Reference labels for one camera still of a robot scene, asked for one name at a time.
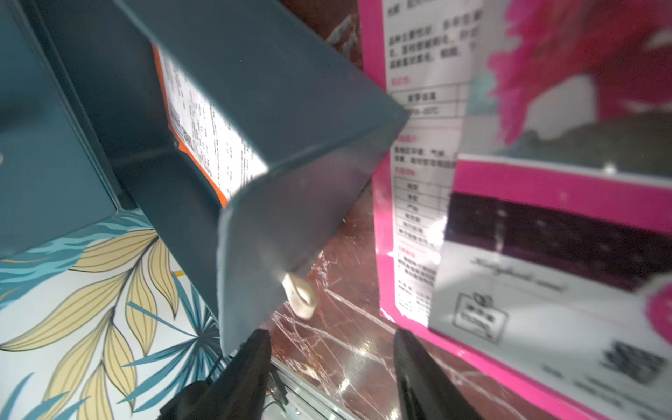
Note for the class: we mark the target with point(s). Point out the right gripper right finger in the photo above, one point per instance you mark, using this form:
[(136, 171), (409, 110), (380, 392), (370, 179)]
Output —
[(425, 391)]

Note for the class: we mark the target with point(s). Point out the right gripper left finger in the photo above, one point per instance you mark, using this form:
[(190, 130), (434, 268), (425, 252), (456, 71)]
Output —
[(238, 393)]

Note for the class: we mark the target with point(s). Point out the pink flower seed bag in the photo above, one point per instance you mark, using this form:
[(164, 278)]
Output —
[(556, 262)]

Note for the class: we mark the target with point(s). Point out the orange seed bag label side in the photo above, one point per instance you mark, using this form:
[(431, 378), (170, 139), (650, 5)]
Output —
[(217, 149)]

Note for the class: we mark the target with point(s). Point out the teal bottom drawer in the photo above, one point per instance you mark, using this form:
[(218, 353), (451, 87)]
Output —
[(320, 126)]

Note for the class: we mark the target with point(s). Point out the teal drawer cabinet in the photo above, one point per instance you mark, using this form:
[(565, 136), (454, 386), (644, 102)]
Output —
[(54, 178)]

